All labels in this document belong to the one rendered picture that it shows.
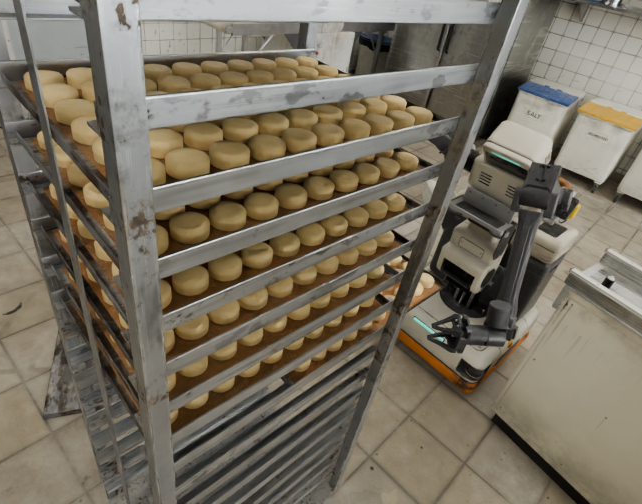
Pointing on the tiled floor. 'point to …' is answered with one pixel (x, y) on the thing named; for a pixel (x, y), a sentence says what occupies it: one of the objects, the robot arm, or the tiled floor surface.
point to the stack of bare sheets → (63, 396)
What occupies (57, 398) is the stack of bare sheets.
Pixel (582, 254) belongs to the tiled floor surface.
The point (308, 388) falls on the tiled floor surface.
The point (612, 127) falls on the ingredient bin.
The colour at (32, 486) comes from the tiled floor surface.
